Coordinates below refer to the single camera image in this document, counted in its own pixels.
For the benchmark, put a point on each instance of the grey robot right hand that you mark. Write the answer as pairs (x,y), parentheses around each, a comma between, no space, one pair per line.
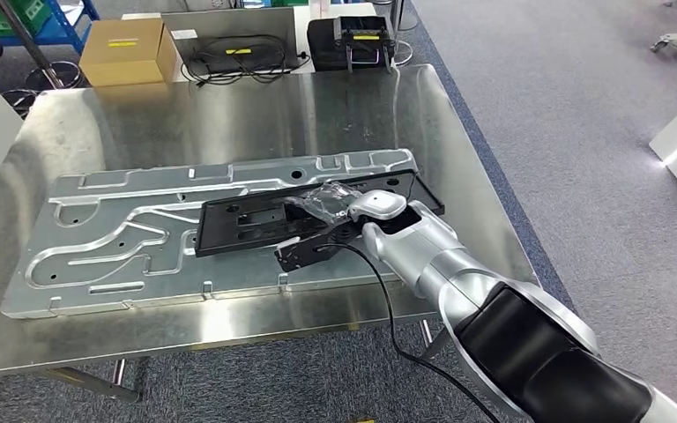
(327,204)

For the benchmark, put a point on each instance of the black plastic panel part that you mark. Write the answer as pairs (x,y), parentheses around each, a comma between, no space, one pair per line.
(245,222)

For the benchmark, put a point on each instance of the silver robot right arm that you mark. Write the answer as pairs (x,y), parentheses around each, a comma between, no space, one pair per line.
(432,257)

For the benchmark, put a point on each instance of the stainless steel workbench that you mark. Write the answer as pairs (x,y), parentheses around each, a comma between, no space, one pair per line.
(140,128)

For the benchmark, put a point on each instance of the blue metal shelf rack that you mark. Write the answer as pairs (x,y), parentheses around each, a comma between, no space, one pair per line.
(61,36)

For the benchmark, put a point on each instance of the black device yellow label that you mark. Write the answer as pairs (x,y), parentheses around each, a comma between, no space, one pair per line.
(327,46)

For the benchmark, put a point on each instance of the chrome base stanchion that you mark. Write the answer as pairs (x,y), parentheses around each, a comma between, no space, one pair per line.
(404,52)
(52,76)

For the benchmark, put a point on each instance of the yellow floor tape square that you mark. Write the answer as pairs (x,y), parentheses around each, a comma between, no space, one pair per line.
(365,420)

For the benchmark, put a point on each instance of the silver stamped metal plate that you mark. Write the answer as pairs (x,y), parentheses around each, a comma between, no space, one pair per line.
(111,257)

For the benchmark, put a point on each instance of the brown cardboard box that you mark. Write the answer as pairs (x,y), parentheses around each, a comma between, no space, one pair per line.
(122,58)

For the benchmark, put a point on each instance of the chrome round stanchion base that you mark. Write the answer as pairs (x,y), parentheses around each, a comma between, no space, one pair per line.
(20,102)

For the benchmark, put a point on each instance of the green plastic bin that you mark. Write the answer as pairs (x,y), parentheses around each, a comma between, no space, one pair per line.
(0,20)

